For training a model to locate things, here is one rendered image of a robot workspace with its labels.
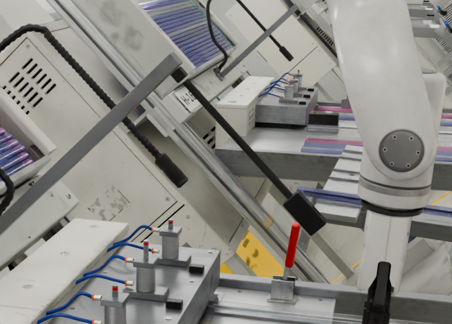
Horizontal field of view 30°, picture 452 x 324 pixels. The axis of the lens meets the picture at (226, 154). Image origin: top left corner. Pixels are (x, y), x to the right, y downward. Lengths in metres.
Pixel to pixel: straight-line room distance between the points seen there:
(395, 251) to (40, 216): 0.47
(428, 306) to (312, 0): 4.47
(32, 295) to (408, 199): 0.43
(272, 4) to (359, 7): 4.52
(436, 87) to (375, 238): 0.19
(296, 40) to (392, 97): 4.57
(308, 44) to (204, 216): 3.53
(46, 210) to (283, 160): 0.85
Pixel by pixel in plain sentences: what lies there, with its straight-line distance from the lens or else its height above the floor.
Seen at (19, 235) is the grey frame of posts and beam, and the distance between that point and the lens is 1.09.
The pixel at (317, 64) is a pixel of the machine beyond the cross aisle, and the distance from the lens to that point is 5.45.
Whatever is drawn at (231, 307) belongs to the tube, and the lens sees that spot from 1.09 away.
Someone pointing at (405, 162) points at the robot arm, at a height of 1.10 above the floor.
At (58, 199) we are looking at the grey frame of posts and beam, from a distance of 1.21.
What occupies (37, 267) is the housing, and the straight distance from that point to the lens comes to 1.03.
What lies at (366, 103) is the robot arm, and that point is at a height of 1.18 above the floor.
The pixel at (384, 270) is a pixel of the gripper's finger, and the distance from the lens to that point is 1.01.
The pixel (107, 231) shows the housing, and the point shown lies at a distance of 1.15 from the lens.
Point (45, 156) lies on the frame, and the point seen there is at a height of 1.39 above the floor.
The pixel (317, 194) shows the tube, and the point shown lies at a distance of 1.37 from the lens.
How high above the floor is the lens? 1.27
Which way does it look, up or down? 2 degrees down
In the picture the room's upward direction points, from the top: 42 degrees counter-clockwise
